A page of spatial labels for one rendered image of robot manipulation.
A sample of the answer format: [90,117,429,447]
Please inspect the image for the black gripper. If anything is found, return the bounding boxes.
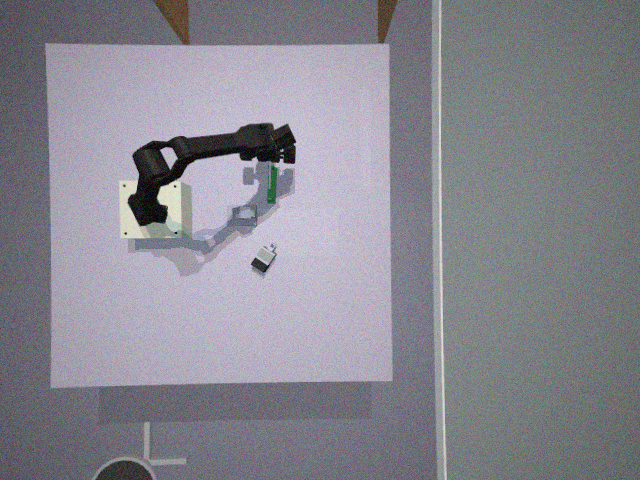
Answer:
[240,145,296,164]

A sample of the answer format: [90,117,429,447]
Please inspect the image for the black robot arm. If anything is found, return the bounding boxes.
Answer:
[128,122,297,226]

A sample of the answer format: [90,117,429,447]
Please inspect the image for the green u-shaped bracket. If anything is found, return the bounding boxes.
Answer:
[267,165,277,204]

